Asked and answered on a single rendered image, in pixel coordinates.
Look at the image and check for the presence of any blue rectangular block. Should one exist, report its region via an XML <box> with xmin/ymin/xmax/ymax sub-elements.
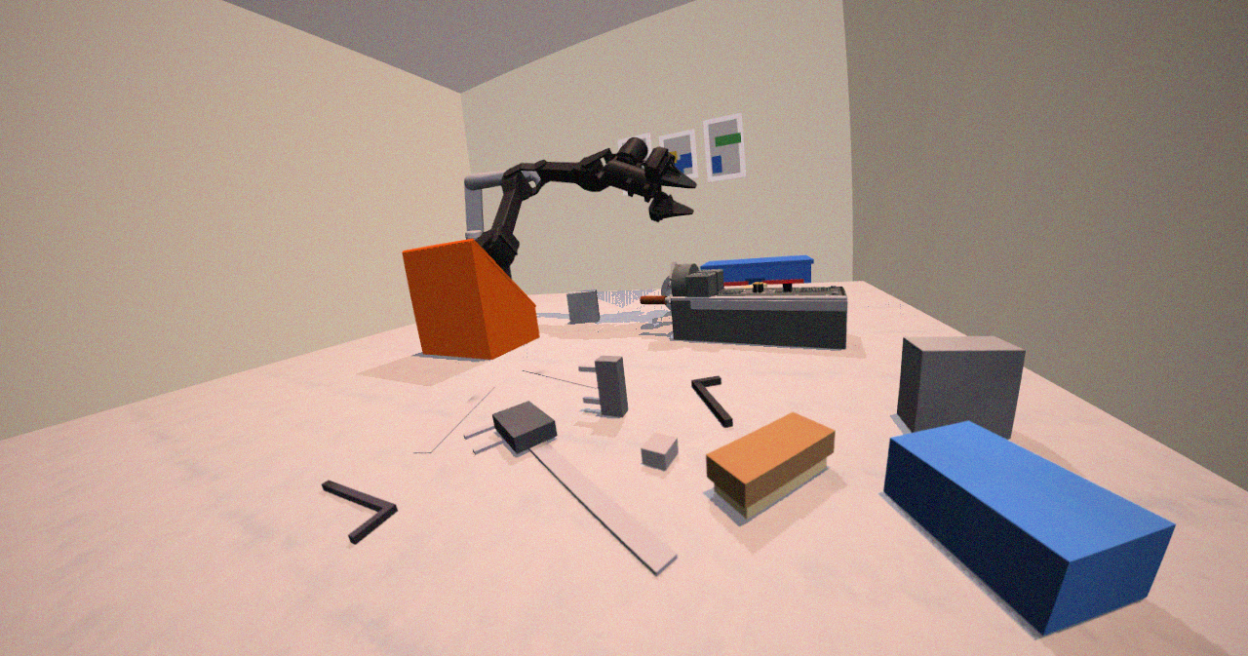
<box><xmin>884</xmin><ymin>422</ymin><xmax>1176</xmax><ymax>636</ymax></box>

